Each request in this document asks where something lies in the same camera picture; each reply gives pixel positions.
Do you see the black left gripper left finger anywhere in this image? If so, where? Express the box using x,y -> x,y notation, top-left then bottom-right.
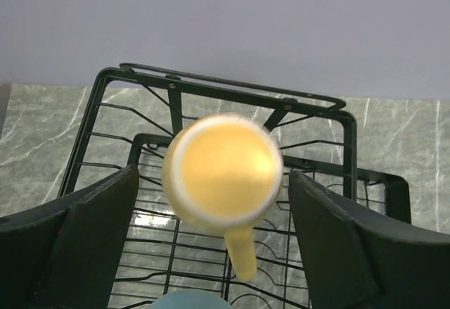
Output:
1,164 -> 139,308

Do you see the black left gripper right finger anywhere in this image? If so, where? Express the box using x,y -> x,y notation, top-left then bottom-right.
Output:
288,170 -> 449,308

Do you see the light blue ceramic mug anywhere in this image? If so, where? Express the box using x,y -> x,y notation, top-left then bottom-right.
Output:
148,289 -> 232,309

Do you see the yellow ceramic mug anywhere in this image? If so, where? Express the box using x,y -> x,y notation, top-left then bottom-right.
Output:
162,113 -> 283,282

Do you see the black wire dish rack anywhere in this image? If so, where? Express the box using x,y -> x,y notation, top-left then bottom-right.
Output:
59,63 -> 411,308

